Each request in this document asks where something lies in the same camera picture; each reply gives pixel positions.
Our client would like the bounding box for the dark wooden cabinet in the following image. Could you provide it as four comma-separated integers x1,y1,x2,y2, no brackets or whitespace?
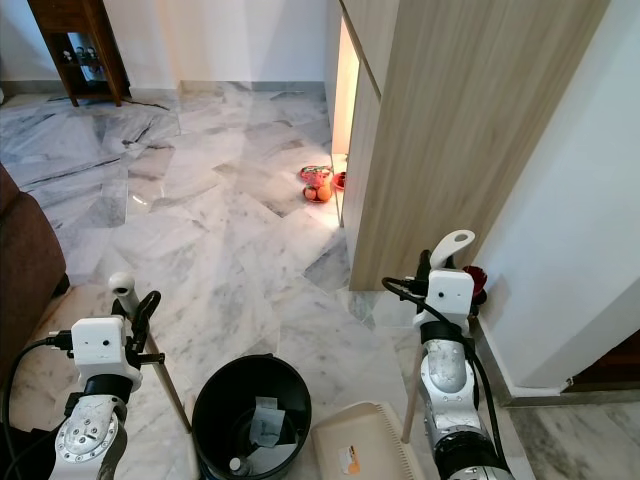
28,0,131,108

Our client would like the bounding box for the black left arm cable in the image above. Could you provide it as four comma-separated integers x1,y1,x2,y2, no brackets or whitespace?
5,330,76,480

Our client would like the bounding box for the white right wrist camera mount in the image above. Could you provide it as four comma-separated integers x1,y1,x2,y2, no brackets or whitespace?
428,268,477,326

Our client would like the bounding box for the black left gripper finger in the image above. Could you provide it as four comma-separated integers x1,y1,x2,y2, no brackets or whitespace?
131,290,161,336

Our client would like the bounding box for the red cylindrical can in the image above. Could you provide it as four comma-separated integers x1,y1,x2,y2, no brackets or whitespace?
463,264,489,309

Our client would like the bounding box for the white printed paper slip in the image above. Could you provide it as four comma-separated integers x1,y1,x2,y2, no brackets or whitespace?
250,396,286,448

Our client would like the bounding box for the black bag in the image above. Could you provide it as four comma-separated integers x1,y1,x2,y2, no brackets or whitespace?
0,425,56,480

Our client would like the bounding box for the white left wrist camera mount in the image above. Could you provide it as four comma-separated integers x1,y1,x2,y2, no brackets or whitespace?
71,316,143,391

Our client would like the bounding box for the beige long-handled dustpan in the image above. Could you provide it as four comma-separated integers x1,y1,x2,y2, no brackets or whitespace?
310,229,477,480

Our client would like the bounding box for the black plastic bucket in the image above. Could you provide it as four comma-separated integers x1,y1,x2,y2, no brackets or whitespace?
192,353,313,480

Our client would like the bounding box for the light wooden partition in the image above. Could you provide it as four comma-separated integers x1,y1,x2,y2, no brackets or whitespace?
325,0,613,293

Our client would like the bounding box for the clear plastic water bottle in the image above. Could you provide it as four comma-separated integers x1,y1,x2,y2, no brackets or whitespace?
228,445,276,476

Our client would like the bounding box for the dark wooden staircase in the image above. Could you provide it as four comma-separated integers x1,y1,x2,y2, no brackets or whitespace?
565,330,640,393

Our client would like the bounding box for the beige long-handled broom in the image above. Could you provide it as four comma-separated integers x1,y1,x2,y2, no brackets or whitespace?
108,272,193,433

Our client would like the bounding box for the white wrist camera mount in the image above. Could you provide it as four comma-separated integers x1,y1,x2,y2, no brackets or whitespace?
428,268,477,326
71,316,143,391

